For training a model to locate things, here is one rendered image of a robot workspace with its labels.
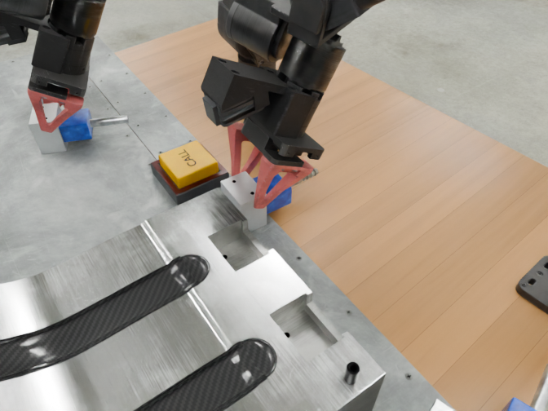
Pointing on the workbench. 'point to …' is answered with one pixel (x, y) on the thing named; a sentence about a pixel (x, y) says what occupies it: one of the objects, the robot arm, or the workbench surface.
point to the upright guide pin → (351, 373)
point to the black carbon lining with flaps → (194, 262)
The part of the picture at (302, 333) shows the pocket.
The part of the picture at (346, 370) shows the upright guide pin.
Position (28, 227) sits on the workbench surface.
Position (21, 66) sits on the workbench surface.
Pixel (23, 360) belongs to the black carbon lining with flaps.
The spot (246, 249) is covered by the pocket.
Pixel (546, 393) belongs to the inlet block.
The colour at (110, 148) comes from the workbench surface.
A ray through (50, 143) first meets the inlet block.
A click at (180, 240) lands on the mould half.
